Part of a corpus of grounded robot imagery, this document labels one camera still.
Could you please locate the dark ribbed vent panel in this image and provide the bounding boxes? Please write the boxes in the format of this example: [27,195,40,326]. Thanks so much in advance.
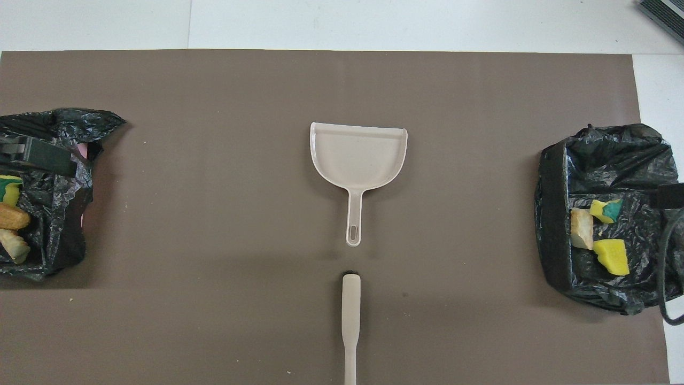
[638,0,684,46]

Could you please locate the pink bin with black bag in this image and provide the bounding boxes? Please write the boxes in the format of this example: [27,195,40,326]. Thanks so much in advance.
[0,108,127,282]

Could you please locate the beige plastic dustpan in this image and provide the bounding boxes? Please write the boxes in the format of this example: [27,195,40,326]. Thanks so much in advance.
[309,121,408,248]

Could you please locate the beige hand brush black bristles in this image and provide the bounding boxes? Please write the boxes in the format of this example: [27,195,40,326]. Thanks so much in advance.
[341,271,362,385]

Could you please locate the beige crumbly sponge scrap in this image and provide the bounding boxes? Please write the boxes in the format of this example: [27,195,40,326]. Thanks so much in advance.
[0,229,32,265]

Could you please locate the yellow sponge wedge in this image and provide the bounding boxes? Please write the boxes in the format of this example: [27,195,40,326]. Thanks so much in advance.
[593,239,631,276]

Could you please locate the brown table mat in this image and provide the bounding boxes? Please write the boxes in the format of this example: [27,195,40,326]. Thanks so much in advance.
[0,50,670,385]

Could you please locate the orange striped beige sponge scrap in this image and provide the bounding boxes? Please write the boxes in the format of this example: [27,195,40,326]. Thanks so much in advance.
[570,209,595,250]

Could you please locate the green and yellow sponge scrap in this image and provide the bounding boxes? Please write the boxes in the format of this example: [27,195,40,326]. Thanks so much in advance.
[589,198,624,224]

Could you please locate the rectangular bin with black bag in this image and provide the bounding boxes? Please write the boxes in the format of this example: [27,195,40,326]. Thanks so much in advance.
[535,124,684,315]

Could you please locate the brown sponge scrap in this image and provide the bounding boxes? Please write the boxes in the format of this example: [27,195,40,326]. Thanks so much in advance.
[0,203,32,231]

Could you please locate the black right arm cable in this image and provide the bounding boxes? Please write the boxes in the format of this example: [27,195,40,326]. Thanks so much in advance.
[658,210,684,325]

